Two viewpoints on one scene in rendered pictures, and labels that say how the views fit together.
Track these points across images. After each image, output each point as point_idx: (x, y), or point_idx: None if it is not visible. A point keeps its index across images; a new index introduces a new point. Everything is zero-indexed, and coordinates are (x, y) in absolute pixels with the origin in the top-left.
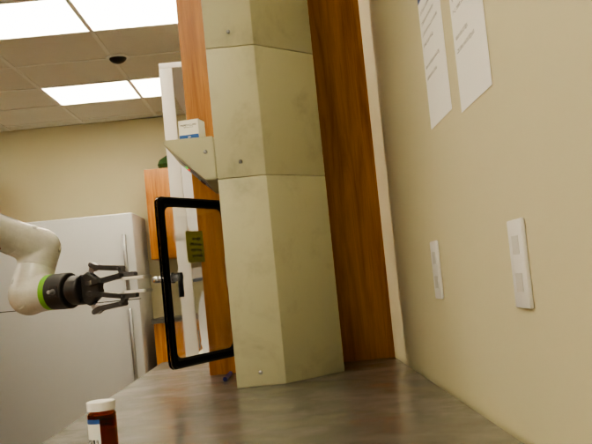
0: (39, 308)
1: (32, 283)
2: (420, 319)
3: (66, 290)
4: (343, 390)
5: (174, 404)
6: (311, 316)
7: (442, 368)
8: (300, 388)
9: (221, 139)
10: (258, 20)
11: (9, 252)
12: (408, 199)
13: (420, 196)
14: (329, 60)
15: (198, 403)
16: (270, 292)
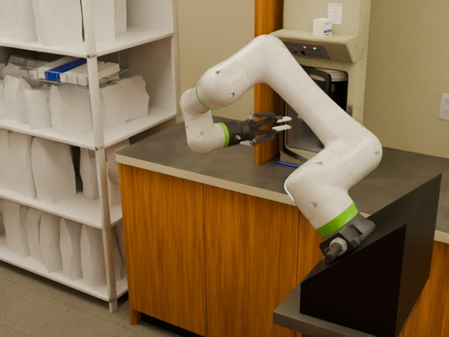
0: (218, 148)
1: (218, 132)
2: (377, 120)
3: (244, 134)
4: (420, 168)
5: (380, 194)
6: None
7: (425, 148)
8: (390, 170)
9: (359, 37)
10: None
11: (205, 112)
12: (383, 60)
13: (423, 67)
14: None
15: (387, 190)
16: (361, 122)
